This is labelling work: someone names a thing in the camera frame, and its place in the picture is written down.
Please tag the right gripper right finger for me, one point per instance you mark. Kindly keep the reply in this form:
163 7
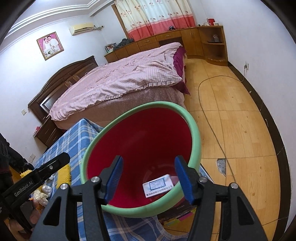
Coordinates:
238 219

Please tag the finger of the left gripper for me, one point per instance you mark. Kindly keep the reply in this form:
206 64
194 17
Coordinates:
19 192

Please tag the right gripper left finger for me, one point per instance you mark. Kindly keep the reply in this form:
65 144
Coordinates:
59 220

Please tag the yellow foam net sleeve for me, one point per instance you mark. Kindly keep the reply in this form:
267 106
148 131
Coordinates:
22 175

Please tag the cream paper ball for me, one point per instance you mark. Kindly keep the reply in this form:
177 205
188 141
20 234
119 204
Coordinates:
42 194

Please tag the person's left hand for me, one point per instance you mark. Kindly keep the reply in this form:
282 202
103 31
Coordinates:
17 230

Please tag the flat yellow foam net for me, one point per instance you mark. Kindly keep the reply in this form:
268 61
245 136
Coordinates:
64 176

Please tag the magazine under bin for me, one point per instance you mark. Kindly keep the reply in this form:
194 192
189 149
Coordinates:
177 213

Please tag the dark wooden nightstand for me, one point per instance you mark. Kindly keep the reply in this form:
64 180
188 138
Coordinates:
49 133

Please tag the blue plaid table cloth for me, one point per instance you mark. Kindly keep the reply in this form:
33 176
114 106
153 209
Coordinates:
120 228

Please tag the white card in bin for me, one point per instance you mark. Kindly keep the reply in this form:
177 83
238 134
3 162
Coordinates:
158 186

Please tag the brown bed base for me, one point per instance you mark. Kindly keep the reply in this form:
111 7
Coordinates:
105 112

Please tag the dark wooden headboard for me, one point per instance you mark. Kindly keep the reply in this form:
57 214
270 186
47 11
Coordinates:
62 80

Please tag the red bin green rim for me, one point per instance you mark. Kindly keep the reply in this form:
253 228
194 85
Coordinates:
148 138

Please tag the framed wedding photo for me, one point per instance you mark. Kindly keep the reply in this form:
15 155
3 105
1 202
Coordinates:
50 45

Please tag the white air conditioner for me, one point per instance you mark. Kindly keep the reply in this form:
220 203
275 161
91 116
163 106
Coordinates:
81 28

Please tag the pink bed quilt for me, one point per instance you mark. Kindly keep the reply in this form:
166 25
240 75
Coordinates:
159 67

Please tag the red white floral curtain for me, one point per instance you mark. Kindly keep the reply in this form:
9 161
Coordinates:
143 19

